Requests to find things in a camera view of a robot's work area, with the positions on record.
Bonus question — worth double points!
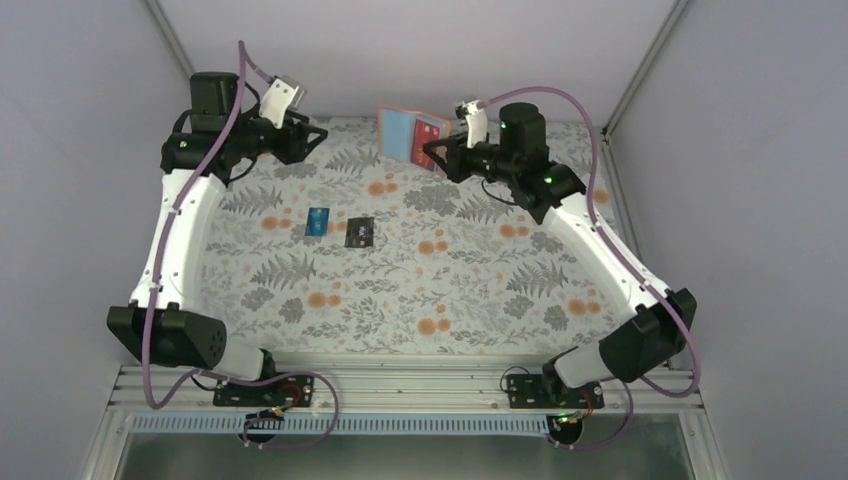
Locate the aluminium mounting rail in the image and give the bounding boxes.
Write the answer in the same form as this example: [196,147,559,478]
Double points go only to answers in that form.
[107,352,705,414]

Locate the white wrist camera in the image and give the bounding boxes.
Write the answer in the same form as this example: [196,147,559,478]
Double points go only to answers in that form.
[455,99,488,149]
[259,77,305,130]

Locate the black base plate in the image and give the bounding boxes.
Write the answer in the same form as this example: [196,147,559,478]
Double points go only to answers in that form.
[502,373,605,410]
[213,375,314,409]

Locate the blue credit card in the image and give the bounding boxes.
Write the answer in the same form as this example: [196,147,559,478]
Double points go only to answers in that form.
[305,207,330,237]

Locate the floral patterned table mat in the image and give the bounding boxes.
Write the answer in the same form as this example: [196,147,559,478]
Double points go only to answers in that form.
[201,118,615,355]

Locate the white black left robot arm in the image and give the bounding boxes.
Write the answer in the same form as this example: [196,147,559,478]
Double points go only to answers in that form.
[107,72,328,405]

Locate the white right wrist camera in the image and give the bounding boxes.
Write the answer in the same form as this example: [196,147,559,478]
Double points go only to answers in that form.
[455,99,488,149]

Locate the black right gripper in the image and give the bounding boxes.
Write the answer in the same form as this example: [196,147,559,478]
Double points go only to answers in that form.
[423,131,518,183]

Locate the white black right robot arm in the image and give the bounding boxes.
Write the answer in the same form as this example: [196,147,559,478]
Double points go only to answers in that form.
[422,102,697,407]

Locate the black VIP card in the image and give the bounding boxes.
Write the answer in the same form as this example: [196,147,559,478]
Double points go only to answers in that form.
[345,218,368,248]
[346,217,374,248]

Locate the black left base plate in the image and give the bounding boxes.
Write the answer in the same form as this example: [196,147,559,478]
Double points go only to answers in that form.
[213,375,314,409]

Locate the grey slotted cable duct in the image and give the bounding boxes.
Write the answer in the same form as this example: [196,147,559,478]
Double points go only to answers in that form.
[129,412,548,437]

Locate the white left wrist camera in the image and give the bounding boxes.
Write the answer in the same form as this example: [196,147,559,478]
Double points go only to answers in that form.
[259,77,305,130]

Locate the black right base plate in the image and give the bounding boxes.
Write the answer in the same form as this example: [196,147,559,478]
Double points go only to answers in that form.
[502,373,605,410]

